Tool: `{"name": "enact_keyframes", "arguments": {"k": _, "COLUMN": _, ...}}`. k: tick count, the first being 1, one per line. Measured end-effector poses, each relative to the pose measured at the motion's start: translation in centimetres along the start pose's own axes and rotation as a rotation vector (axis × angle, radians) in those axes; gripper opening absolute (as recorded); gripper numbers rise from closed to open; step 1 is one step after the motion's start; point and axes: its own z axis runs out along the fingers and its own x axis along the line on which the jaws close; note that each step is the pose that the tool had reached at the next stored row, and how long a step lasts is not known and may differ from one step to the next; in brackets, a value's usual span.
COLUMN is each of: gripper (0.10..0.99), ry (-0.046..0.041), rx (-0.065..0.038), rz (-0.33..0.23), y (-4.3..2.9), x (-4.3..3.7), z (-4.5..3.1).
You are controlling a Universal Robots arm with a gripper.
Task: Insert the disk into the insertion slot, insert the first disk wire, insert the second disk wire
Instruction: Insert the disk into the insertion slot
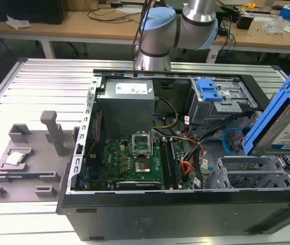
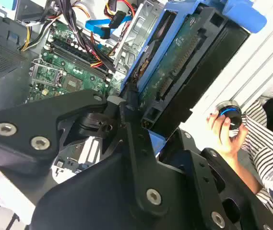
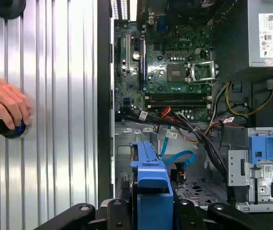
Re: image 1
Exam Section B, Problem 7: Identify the hard disk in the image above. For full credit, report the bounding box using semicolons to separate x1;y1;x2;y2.
241;60;290;156

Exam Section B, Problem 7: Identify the blue disk bay latch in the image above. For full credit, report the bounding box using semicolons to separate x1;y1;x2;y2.
197;78;223;102

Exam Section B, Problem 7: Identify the metal disk bay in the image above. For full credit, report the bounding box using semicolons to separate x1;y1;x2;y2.
202;155;290;190

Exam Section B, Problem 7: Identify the black RAM slot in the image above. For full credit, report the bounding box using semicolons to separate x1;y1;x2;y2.
169;137;183;188
159;137;173;190

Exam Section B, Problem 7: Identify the black expansion slot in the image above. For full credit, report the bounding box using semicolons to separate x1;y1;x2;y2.
115;180;161;190

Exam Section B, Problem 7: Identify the clear plastic bag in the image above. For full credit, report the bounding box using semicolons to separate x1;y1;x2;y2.
261;15;289;34

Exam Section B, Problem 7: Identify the black cube device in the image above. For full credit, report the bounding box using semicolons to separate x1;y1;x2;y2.
236;12;254;30

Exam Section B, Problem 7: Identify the metal drive cage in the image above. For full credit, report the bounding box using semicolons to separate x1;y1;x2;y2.
187;76;259;138

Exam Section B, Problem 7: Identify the grey power supply unit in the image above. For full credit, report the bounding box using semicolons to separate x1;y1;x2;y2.
95;78;156;140

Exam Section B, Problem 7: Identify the wooden desk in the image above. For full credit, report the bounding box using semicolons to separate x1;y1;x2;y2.
0;0;290;54

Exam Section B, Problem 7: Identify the metal socket cover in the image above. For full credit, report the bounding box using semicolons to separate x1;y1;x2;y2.
131;131;152;158

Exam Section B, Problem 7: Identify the CPU socket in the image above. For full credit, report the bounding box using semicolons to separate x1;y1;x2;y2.
134;156;151;175

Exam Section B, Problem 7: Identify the black open PC case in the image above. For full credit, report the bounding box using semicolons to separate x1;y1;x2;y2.
55;68;290;242

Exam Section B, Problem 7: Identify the green motherboard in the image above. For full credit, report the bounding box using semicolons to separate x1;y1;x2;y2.
83;132;195;191

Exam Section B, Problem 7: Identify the black box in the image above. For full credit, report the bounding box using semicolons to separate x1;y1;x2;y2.
0;0;69;25

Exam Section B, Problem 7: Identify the grey parts rack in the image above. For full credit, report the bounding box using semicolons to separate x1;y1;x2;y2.
0;110;81;204

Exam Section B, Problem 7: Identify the RAM stick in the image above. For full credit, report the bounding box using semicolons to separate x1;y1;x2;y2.
7;174;40;180

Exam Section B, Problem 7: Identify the silver CPU chip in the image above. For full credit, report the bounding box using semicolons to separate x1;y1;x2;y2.
5;152;26;165

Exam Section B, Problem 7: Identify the blue hanging cable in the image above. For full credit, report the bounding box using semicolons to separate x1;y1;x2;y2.
225;20;237;62

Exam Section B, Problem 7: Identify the black sleeved disk wire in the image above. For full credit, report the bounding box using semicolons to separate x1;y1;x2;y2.
185;111;257;164

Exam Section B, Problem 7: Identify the blue data wire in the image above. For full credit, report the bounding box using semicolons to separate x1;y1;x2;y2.
222;127;246;157

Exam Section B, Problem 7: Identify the yellow black power wire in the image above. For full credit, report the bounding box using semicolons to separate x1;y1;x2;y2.
151;96;179;130

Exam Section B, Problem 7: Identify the orange red wire bundle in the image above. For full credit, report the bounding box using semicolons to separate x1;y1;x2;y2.
181;137;204;179

